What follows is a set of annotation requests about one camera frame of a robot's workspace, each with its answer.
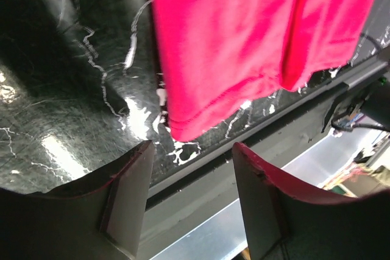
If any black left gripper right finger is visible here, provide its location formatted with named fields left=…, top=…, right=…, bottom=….
left=232, top=143, right=389, bottom=259

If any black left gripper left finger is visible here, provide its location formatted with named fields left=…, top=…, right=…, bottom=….
left=1, top=141, right=154, bottom=259

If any pink t shirt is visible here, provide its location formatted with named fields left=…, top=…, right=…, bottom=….
left=152, top=0, right=374, bottom=142

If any aluminium rail frame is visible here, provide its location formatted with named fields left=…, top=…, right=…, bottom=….
left=152, top=125, right=390, bottom=260

